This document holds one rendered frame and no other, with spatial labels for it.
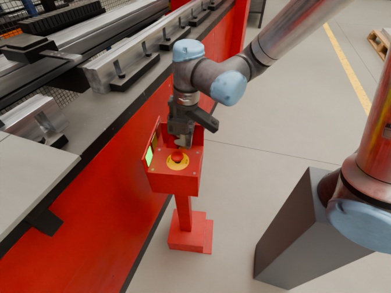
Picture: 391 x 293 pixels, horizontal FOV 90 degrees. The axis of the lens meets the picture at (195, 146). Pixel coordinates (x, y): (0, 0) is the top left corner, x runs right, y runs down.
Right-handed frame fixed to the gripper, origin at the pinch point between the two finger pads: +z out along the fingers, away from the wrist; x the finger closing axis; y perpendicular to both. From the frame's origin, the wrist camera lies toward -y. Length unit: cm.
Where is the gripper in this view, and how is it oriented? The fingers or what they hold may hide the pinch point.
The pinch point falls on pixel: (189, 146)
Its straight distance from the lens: 71.3
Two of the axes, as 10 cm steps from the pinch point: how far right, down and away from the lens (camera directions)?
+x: -1.2, 7.3, -6.8
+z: -0.7, 6.7, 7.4
